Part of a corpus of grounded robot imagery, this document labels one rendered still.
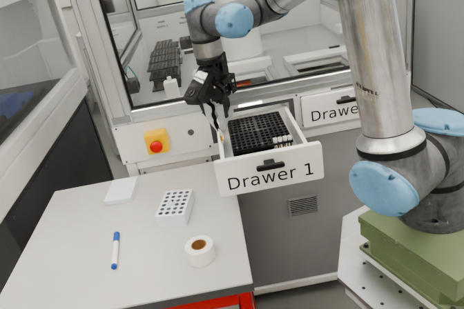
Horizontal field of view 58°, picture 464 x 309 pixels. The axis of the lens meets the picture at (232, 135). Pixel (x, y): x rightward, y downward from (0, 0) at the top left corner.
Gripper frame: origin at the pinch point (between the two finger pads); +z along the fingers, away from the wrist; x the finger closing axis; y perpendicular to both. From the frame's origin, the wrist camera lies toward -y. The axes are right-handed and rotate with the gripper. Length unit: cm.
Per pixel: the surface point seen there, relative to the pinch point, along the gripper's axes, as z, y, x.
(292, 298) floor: 98, 30, 2
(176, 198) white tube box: 18.5, -11.3, 11.6
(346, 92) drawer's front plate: 6.3, 44.4, -21.9
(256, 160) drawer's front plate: 6.9, -2.4, -12.0
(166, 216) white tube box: 18.5, -18.8, 9.2
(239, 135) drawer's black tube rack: 8.3, 11.6, 1.6
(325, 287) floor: 98, 41, -9
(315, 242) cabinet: 70, 38, -8
